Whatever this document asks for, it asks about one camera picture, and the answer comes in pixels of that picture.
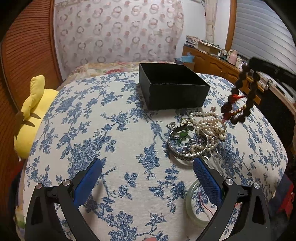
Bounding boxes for dark wooden bead bracelet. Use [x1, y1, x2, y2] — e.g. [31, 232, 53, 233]
[220, 64, 261, 125]

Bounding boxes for white pearl necklace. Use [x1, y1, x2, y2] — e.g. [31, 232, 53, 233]
[184, 111, 228, 155]

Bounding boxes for silver patterned bangle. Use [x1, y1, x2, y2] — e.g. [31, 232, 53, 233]
[167, 125, 209, 161]

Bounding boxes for green stone brooch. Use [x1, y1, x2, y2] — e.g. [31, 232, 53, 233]
[175, 131, 188, 145]

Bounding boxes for black jewelry box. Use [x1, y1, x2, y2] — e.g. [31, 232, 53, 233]
[139, 62, 210, 110]

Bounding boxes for wooden dresser cabinet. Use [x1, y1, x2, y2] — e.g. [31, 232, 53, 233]
[182, 45, 295, 115]

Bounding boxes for pink bottle on dresser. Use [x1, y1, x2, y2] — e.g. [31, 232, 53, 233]
[228, 50, 237, 65]

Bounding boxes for grey window blind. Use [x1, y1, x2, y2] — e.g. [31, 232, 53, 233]
[232, 1, 295, 68]

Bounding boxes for teal tissue box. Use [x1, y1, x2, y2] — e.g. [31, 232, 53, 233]
[179, 52, 195, 63]

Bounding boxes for pale green jade bangle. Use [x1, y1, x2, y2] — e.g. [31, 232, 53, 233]
[185, 180, 217, 228]

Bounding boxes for beige side curtain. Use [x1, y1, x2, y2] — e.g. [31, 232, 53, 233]
[205, 0, 217, 43]

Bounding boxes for yellow Pikachu plush toy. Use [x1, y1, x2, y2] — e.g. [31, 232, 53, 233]
[14, 75, 58, 160]

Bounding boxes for floral quilt bedspread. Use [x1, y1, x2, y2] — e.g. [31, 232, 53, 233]
[65, 61, 174, 82]

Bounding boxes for circle patterned sheer curtain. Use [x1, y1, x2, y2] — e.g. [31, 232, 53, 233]
[54, 0, 184, 73]

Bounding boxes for brown louvered wooden wardrobe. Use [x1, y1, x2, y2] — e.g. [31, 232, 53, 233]
[1, 1, 62, 180]

